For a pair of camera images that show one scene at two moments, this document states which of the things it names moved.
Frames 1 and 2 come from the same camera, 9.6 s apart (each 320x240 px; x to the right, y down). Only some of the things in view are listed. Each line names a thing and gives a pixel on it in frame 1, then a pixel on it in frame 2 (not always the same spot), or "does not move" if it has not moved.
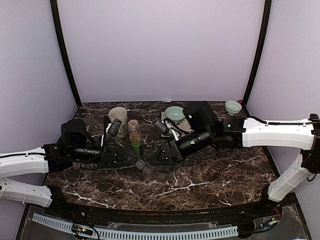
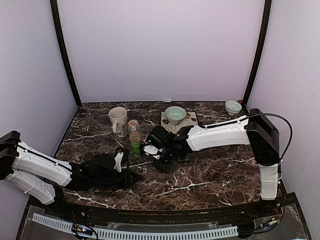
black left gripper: (110, 160) to (126, 182)
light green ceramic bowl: (175, 113) does not move
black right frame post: (260, 50) does not move
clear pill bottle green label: (135, 137) does not move
